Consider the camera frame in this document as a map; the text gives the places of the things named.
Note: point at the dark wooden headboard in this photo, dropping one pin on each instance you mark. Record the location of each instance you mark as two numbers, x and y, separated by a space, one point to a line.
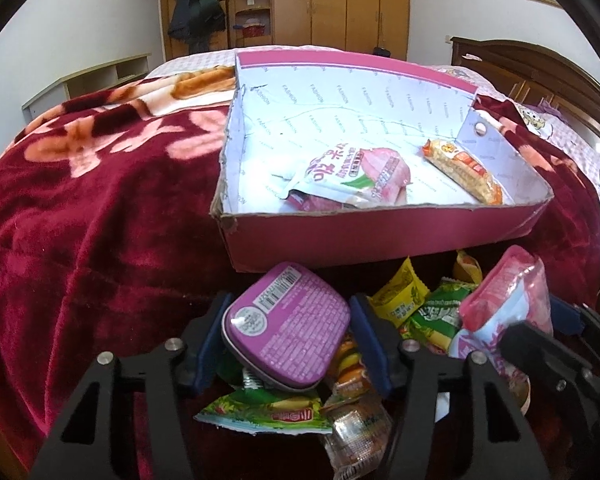
530 70

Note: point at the dark hanging jackets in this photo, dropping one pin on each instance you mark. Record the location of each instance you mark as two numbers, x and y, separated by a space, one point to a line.
192 10

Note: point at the dark green snack packet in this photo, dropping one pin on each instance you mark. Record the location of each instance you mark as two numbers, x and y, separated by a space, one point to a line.
435 317

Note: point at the clear snack packet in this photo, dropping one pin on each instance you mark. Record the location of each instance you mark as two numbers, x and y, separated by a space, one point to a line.
360 435

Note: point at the purple snack tin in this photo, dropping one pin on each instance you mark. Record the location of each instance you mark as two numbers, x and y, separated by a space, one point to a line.
290 320

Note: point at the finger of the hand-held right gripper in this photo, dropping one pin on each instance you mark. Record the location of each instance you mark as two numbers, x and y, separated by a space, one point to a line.
567 317
540 355

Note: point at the orange cracker packet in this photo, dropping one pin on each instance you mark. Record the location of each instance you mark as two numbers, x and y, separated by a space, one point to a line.
462 167

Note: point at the pink white jelly pouch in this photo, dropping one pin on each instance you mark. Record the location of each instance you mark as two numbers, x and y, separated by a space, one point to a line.
350 170
505 290

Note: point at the pink cardboard box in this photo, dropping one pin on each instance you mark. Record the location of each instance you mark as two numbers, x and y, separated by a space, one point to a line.
360 240

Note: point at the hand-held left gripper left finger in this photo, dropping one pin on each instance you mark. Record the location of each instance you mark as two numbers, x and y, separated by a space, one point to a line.
207 340

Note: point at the small black object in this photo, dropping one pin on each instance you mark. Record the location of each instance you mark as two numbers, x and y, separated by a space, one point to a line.
381 52

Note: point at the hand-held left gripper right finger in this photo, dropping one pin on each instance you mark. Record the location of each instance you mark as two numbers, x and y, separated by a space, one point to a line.
367 340

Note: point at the wooden wardrobe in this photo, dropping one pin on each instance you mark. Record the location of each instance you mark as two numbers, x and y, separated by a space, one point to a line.
330 5

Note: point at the red floral blanket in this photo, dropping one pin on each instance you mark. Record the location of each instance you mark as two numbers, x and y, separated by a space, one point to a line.
105 235

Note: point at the beige low shelf cabinet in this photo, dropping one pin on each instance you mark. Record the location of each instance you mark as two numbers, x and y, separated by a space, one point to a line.
80 82

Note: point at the red pot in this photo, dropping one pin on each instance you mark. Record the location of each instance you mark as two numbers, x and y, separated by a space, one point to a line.
252 29

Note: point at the light green snack packet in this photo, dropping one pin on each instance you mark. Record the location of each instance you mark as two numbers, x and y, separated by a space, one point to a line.
260 407

